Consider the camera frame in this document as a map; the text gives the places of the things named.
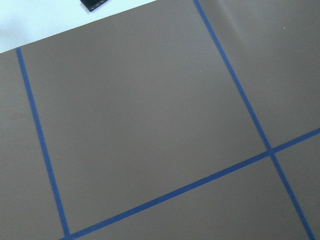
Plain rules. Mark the small black device on table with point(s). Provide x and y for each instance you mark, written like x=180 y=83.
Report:
x=91 y=5

